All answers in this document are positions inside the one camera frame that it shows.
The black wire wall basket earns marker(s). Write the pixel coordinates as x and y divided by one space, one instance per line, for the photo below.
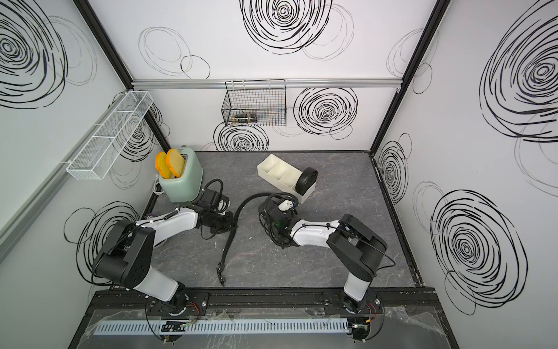
265 97

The cream compartment storage tray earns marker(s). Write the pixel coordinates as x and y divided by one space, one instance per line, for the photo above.
283 176

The items in wire basket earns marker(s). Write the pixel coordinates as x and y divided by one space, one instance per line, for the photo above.
244 118

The left toast slice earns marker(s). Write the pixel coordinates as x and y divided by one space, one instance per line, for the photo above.
161 166

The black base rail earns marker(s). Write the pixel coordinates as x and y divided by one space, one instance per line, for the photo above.
198 301

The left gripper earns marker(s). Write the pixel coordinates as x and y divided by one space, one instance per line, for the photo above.
229 224

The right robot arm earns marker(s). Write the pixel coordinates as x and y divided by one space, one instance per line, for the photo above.
358 248

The mint green toaster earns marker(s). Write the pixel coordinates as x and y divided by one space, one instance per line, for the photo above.
187 186

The toast slice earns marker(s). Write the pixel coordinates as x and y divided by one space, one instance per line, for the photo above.
175 162
161 166

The right toast slice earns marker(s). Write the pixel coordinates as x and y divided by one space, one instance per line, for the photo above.
175 162

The grey slotted cable duct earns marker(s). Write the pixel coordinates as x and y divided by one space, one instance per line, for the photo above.
225 326

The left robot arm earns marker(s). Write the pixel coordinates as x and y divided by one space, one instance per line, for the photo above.
125 257

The white wire wall shelf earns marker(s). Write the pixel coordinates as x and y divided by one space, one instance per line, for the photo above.
121 133

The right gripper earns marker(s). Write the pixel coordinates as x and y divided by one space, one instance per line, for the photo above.
270 214

